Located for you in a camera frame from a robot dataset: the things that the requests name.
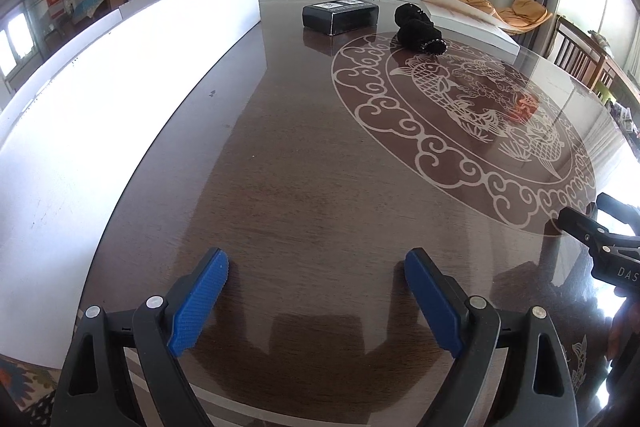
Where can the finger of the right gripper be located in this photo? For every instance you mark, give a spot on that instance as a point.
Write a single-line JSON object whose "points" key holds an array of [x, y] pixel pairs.
{"points": [[585, 230], [620, 211]]}

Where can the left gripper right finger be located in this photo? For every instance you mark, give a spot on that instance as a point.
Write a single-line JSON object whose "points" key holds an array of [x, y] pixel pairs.
{"points": [[534, 388]]}

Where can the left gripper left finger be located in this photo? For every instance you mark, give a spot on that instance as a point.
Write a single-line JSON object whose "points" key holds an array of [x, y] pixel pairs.
{"points": [[95, 388]]}

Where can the black velvet scrunchie bundle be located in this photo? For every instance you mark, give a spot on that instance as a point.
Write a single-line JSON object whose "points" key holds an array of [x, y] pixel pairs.
{"points": [[416, 32]]}

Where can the person right hand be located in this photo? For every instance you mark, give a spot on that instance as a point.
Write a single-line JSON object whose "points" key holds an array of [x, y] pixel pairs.
{"points": [[626, 316]]}

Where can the wooden dining chair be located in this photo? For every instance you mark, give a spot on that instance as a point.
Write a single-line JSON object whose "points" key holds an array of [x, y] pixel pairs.
{"points": [[578, 54]]}

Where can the orange lounge chair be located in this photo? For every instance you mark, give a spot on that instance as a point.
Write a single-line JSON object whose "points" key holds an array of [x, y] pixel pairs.
{"points": [[520, 17]]}

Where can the white storage box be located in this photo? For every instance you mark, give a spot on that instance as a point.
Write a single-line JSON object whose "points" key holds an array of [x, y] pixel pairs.
{"points": [[72, 138]]}

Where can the white flat box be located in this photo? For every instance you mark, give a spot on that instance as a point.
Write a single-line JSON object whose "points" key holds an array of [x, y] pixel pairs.
{"points": [[472, 26]]}

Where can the black rectangular box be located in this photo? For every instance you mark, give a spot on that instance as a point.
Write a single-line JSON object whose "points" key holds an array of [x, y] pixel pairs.
{"points": [[337, 17]]}

